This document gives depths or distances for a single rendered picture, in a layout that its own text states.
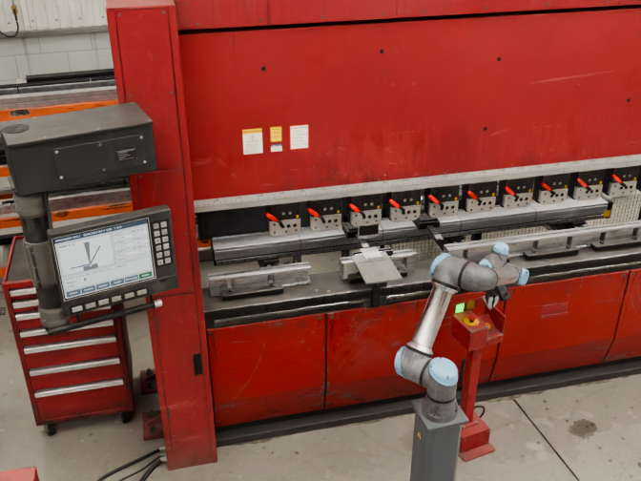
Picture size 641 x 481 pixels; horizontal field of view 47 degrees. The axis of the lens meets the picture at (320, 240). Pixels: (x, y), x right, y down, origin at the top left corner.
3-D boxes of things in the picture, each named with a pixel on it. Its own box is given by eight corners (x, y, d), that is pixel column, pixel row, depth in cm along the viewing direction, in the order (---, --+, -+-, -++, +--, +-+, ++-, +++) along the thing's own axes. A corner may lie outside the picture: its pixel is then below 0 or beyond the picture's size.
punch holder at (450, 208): (428, 218, 368) (431, 188, 360) (423, 211, 375) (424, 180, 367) (457, 215, 371) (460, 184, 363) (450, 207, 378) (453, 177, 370)
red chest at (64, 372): (40, 445, 394) (1, 286, 346) (47, 385, 437) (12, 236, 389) (136, 429, 405) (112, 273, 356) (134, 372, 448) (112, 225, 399)
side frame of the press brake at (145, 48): (169, 471, 378) (105, 8, 267) (159, 368, 451) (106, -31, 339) (217, 463, 384) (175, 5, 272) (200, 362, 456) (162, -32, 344)
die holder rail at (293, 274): (210, 297, 361) (209, 280, 356) (209, 290, 366) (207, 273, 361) (310, 283, 371) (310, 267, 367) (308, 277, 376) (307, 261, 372)
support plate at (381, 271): (366, 284, 349) (366, 282, 348) (351, 257, 371) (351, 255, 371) (403, 280, 353) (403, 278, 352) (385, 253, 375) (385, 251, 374)
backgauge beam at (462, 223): (214, 267, 384) (213, 249, 379) (211, 254, 396) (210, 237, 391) (610, 219, 432) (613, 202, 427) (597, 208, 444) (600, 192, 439)
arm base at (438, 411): (465, 418, 301) (466, 400, 296) (430, 427, 297) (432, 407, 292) (447, 394, 313) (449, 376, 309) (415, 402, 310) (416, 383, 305)
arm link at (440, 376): (446, 406, 293) (449, 379, 286) (417, 391, 300) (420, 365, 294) (462, 389, 301) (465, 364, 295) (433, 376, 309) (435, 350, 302)
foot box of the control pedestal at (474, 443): (464, 463, 384) (466, 446, 378) (438, 431, 403) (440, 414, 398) (496, 450, 391) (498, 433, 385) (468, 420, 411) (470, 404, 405)
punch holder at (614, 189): (609, 197, 389) (614, 168, 381) (599, 190, 396) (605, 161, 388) (633, 194, 392) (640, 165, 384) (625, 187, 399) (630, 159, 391)
